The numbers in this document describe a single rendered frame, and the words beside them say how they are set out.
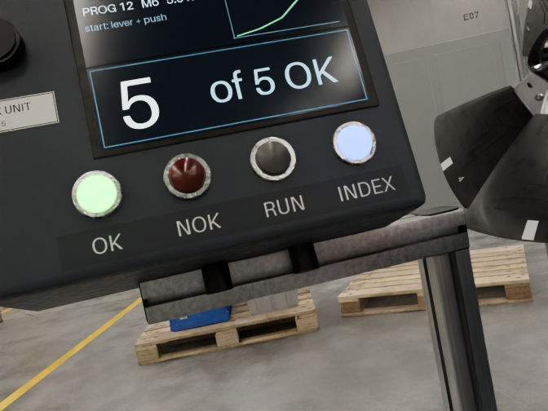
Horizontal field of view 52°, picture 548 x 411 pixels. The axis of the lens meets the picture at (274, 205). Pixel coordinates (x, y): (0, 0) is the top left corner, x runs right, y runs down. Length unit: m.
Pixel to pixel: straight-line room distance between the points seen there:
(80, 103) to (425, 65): 6.34
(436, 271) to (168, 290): 0.19
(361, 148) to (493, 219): 0.63
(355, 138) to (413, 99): 6.23
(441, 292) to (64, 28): 0.31
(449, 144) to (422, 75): 5.35
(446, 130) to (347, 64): 0.92
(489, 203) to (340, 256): 0.58
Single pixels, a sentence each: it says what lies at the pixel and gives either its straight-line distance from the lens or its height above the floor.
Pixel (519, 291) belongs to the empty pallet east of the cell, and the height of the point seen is 0.07.
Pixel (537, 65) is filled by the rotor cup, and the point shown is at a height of 1.19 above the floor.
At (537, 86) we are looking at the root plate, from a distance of 1.15.
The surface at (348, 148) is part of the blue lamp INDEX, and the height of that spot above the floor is 1.11.
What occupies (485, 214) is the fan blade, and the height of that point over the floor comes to 0.97.
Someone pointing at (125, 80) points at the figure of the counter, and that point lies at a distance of 0.34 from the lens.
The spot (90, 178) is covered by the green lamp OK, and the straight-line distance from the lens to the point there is 0.32.
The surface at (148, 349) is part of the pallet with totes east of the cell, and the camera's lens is 3.85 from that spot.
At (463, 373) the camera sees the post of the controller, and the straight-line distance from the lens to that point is 0.46.
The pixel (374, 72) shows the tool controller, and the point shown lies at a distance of 0.36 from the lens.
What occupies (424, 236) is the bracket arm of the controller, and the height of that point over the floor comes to 1.04.
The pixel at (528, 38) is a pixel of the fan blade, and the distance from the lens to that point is 1.41.
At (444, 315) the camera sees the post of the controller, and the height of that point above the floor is 0.98.
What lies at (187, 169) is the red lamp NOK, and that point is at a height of 1.12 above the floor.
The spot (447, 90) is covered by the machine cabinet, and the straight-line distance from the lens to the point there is 6.63.
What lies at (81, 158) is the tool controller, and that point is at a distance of 0.33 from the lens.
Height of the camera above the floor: 1.11
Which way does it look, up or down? 4 degrees down
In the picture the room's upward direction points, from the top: 11 degrees counter-clockwise
